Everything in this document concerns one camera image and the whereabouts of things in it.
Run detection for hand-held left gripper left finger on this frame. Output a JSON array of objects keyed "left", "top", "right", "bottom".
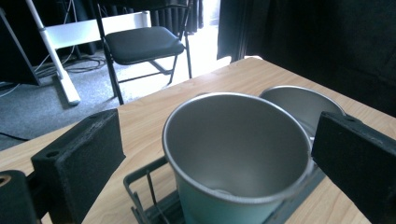
[{"left": 30, "top": 108, "right": 126, "bottom": 224}]

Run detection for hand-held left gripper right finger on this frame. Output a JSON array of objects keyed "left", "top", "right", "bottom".
[{"left": 310, "top": 111, "right": 396, "bottom": 224}]

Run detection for dark wire basket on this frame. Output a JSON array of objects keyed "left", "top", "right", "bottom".
[{"left": 122, "top": 155, "right": 327, "bottom": 224}]

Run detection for short steel cup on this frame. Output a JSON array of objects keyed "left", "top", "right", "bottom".
[{"left": 259, "top": 85, "right": 347, "bottom": 139}]

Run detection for teal metal cup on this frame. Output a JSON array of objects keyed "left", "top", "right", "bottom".
[{"left": 161, "top": 91, "right": 316, "bottom": 224}]

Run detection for dark upright panel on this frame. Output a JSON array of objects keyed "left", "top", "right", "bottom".
[{"left": 0, "top": 7, "right": 42, "bottom": 87}]

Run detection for black folding chair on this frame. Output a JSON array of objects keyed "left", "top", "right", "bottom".
[{"left": 93, "top": 2, "right": 194, "bottom": 105}]

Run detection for dark side curtain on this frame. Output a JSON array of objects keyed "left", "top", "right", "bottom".
[{"left": 217, "top": 0, "right": 396, "bottom": 119}]

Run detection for pleated dark curtain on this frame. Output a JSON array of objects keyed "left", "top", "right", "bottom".
[{"left": 148, "top": 0, "right": 205, "bottom": 35}]

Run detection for black floor cables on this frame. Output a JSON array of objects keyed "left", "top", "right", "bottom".
[{"left": 32, "top": 52, "right": 107, "bottom": 79}]

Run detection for white desk frame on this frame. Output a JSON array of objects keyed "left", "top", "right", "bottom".
[{"left": 25, "top": 0, "right": 153, "bottom": 107}]

